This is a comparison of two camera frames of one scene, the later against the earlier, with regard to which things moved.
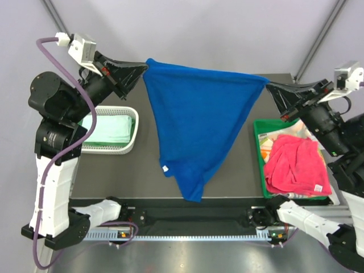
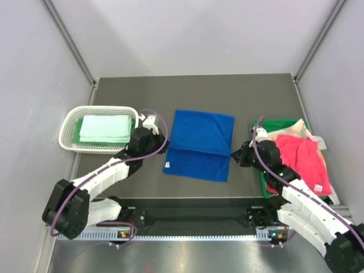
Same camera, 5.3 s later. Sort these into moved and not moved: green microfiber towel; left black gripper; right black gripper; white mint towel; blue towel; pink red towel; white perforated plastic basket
Moved: left black gripper; blue towel; right black gripper
Not moved: white mint towel; pink red towel; green microfiber towel; white perforated plastic basket
